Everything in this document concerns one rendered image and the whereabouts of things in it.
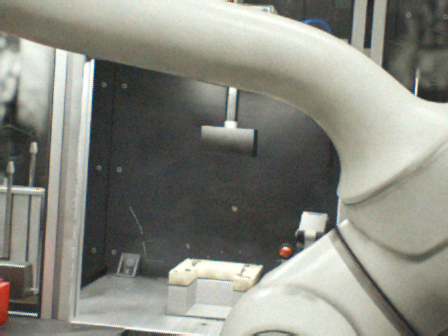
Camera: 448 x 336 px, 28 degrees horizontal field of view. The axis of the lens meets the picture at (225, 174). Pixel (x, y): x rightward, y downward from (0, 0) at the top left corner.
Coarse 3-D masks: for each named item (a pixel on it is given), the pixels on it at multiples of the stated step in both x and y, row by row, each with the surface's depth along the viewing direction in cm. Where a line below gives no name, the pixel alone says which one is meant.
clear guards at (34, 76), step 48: (240, 0) 122; (288, 0) 121; (336, 0) 120; (432, 0) 119; (0, 48) 128; (48, 48) 126; (384, 48) 120; (432, 48) 119; (0, 96) 128; (48, 96) 127; (432, 96) 119; (0, 144) 128; (48, 144) 127; (0, 192) 128; (0, 240) 129
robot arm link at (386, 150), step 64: (0, 0) 57; (64, 0) 57; (128, 0) 57; (192, 0) 58; (128, 64) 60; (192, 64) 58; (256, 64) 58; (320, 64) 58; (384, 128) 58; (384, 192) 57; (384, 256) 58
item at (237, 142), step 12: (228, 96) 144; (228, 108) 144; (228, 120) 144; (204, 132) 142; (216, 132) 142; (228, 132) 141; (240, 132) 141; (252, 132) 141; (204, 144) 142; (216, 144) 142; (228, 144) 142; (240, 144) 141; (252, 144) 141; (240, 156) 141; (252, 156) 141
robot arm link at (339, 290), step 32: (320, 256) 61; (352, 256) 60; (256, 288) 63; (288, 288) 60; (320, 288) 59; (352, 288) 59; (224, 320) 63; (256, 320) 57; (288, 320) 56; (320, 320) 56; (352, 320) 58; (384, 320) 58
